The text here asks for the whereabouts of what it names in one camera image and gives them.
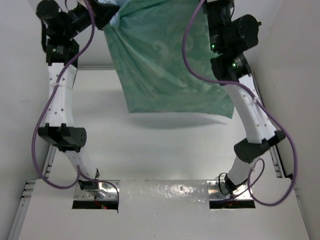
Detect white front cover board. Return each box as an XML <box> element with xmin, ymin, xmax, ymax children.
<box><xmin>19</xmin><ymin>180</ymin><xmax>309</xmax><ymax>240</ymax></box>

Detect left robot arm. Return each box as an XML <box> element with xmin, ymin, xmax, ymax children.
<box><xmin>33</xmin><ymin>0</ymin><xmax>120</xmax><ymax>199</ymax></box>

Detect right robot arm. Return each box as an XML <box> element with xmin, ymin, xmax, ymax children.
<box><xmin>204</xmin><ymin>0</ymin><xmax>286</xmax><ymax>194</ymax></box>

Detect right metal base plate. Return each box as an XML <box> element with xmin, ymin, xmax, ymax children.
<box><xmin>206</xmin><ymin>179</ymin><xmax>252</xmax><ymax>201</ymax></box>

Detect light blue pillowcase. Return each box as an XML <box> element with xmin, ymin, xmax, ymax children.
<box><xmin>104</xmin><ymin>0</ymin><xmax>235</xmax><ymax>118</ymax></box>

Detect metal base plate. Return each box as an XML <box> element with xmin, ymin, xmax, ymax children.
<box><xmin>73</xmin><ymin>180</ymin><xmax>120</xmax><ymax>201</ymax></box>
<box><xmin>206</xmin><ymin>179</ymin><xmax>252</xmax><ymax>201</ymax></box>

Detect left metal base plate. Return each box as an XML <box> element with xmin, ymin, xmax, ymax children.
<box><xmin>73</xmin><ymin>180</ymin><xmax>120</xmax><ymax>201</ymax></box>

